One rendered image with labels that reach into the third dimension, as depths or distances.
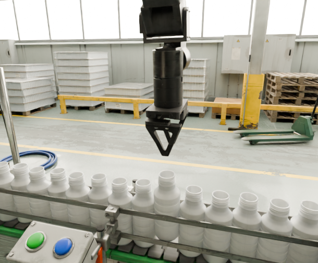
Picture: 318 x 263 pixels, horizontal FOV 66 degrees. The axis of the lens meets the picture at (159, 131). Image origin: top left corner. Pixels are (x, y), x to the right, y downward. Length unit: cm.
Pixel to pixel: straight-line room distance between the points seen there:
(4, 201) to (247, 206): 63
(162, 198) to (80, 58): 636
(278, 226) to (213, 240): 13
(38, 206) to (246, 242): 51
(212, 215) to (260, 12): 476
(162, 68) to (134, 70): 755
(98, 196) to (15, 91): 633
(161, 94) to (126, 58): 762
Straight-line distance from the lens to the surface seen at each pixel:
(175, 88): 46
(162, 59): 45
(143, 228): 61
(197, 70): 581
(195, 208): 56
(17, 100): 690
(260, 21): 513
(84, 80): 679
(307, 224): 59
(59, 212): 71
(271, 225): 57
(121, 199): 59
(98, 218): 65
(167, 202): 54
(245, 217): 56
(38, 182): 71
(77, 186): 64
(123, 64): 812
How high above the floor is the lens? 145
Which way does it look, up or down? 18 degrees down
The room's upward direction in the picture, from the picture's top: straight up
